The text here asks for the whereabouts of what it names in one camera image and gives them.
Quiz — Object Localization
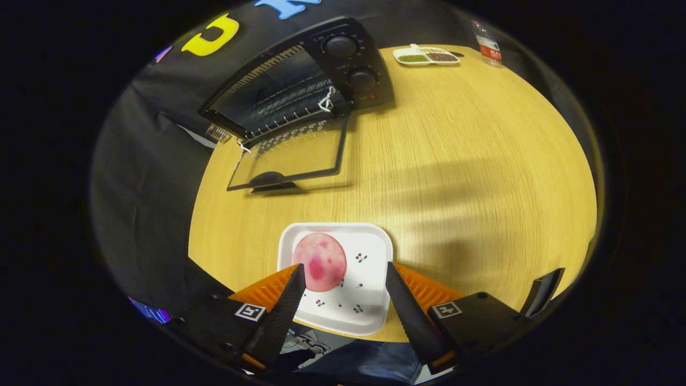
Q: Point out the person's blue trousers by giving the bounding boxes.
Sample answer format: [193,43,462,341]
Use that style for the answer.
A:
[292,339,424,385]

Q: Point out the white divided bean dish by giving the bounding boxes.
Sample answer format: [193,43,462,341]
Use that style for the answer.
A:
[392,44,461,66]

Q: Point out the white square plate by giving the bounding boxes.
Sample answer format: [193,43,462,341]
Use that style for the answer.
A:
[277,222,394,337]

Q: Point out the clear water bottle red label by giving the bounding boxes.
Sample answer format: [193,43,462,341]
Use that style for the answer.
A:
[472,19,504,68]

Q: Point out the black toaster oven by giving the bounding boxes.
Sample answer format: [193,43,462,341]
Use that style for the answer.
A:
[198,16,396,192]

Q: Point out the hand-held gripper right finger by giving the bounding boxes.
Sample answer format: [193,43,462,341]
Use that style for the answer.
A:
[386,262,528,376]

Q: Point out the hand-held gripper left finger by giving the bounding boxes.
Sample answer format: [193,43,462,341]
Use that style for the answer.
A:
[171,264,306,373]

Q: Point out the metal wire oven rack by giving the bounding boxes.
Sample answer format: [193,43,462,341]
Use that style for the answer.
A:
[236,80,346,143]

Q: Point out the dark angled panel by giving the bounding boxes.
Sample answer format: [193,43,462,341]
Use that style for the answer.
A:
[520,267,566,320]

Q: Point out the pink round food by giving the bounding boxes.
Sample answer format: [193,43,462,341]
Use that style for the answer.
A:
[292,232,348,293]

